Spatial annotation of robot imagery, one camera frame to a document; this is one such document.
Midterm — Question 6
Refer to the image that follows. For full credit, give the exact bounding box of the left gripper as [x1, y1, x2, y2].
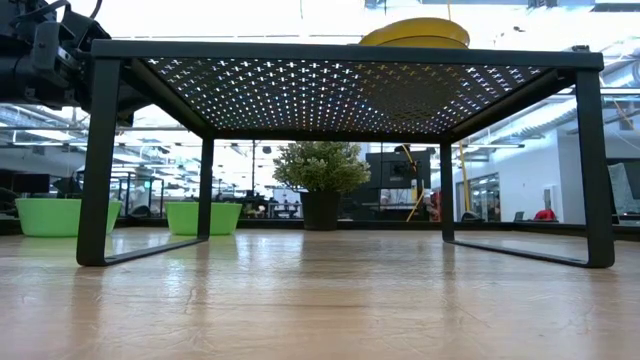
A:
[0, 0, 151, 127]

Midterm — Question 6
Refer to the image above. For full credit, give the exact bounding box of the green mini bowl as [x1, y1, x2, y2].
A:
[14, 197, 123, 238]
[164, 201, 244, 237]

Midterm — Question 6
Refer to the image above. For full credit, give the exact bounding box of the yellow patterned mini bowl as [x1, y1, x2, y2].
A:
[360, 24, 471, 44]
[358, 17, 471, 37]
[377, 34, 470, 50]

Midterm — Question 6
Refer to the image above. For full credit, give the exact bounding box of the artificial plant in black pot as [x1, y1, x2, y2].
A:
[272, 140, 372, 232]

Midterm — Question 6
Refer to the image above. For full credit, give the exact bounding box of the black perforated metal shelf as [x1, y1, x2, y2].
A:
[75, 38, 616, 270]

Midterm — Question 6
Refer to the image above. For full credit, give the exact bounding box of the large black display screen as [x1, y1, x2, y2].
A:
[364, 149, 432, 190]

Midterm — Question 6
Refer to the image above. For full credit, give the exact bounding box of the grey leaning panel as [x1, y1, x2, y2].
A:
[607, 162, 640, 216]

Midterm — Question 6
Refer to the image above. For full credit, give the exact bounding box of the black aluminium table frame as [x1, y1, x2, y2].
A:
[0, 215, 640, 239]

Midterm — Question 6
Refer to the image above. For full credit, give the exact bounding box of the thin yellow cable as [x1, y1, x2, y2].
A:
[402, 144, 427, 222]

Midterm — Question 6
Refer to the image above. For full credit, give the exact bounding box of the yellow hanging cable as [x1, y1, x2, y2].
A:
[458, 142, 472, 214]

